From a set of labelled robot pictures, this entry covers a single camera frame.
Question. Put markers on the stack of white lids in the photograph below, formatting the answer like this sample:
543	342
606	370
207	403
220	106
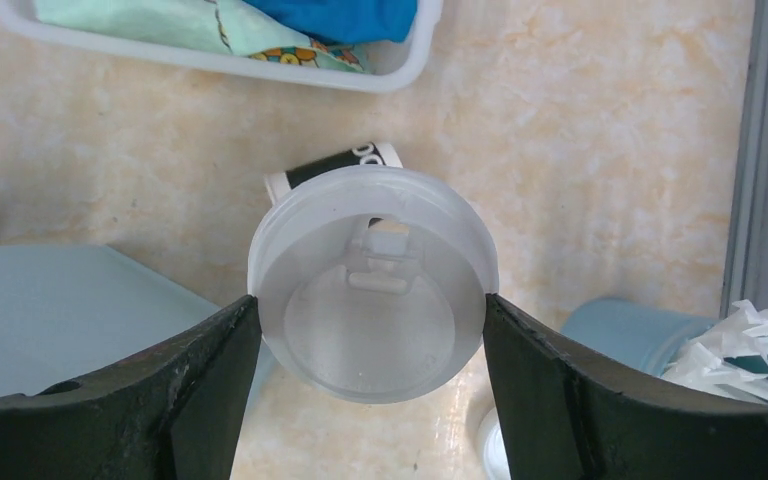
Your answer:
490	447

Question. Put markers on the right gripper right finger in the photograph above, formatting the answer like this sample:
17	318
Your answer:
568	412

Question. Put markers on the blue straw holder cup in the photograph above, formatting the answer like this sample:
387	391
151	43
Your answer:
643	338

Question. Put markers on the mint green cloth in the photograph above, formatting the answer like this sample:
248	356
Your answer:
221	27

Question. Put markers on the blue cloth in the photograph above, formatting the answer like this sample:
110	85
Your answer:
344	21

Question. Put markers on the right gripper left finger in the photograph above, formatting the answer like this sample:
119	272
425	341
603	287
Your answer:
171	411

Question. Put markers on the pale blue paper bag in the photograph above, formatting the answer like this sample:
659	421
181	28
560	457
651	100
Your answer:
67	310

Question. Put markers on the white plastic basket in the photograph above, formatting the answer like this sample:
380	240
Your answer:
392	66

